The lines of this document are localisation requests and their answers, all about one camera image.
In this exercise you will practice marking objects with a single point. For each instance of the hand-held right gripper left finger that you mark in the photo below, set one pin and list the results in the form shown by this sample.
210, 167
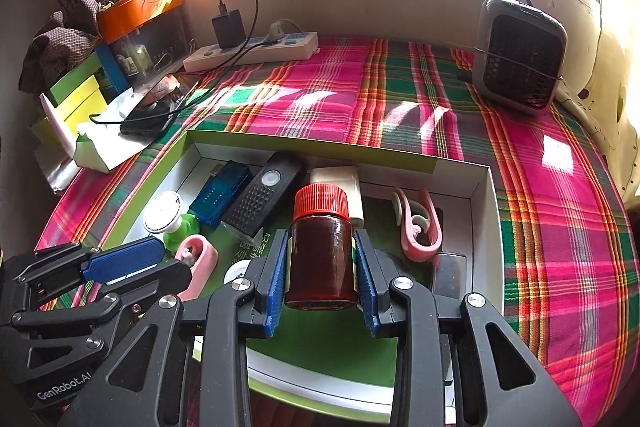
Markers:
277, 287

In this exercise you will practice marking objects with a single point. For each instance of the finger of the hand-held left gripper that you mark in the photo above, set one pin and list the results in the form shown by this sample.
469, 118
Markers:
125, 257
150, 282

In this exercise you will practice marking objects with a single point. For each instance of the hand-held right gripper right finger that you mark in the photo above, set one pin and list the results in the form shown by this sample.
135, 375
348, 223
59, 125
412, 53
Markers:
367, 292

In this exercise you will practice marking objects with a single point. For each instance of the small white round can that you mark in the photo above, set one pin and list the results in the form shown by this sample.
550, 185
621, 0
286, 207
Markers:
237, 269

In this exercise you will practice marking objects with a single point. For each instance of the brown bottle red cap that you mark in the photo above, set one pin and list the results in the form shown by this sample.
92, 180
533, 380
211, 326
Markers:
320, 257

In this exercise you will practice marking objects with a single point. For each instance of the pink oval case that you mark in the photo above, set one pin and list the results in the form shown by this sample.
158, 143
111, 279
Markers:
202, 257

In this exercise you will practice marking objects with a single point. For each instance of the green white round stand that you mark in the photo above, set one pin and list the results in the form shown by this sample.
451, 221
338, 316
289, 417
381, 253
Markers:
162, 209

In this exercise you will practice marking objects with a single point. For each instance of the dark grey rectangular device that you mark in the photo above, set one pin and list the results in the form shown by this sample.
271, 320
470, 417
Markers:
450, 272

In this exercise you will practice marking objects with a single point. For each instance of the black remote control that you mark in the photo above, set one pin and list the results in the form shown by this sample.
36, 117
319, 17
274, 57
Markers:
260, 202

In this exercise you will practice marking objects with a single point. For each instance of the blue usb tester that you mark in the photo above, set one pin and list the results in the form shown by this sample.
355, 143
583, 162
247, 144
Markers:
220, 194

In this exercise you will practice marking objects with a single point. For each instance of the white charger plug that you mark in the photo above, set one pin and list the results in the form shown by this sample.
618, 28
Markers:
340, 179

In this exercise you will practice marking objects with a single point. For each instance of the black smartphone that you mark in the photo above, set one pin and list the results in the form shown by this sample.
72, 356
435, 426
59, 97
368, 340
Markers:
145, 124

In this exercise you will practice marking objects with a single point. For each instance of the yellow green cardboard box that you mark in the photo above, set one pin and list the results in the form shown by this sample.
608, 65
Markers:
80, 102

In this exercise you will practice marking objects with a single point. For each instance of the blue box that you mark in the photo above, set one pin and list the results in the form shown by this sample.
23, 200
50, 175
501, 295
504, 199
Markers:
112, 67

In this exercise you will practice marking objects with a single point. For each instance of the pink green plaid blanket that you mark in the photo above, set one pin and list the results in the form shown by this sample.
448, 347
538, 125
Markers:
550, 232

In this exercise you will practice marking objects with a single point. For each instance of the clear plastic container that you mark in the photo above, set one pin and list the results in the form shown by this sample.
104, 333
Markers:
150, 47

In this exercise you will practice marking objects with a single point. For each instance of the brown cloth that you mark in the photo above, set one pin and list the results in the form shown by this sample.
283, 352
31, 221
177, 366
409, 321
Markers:
50, 42

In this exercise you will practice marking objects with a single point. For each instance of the white power strip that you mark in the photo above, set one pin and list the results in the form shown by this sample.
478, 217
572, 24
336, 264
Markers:
295, 44

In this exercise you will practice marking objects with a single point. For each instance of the orange box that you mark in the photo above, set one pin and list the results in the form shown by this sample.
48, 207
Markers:
140, 9

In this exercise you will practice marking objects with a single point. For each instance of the black power adapter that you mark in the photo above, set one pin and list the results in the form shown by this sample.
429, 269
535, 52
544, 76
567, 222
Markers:
229, 29

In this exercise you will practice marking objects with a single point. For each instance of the grey desktop fan heater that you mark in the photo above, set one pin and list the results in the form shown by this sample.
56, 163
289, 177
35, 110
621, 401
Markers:
520, 57

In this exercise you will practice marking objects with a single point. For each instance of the heart print curtain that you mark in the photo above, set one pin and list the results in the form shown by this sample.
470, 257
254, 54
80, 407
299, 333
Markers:
610, 117

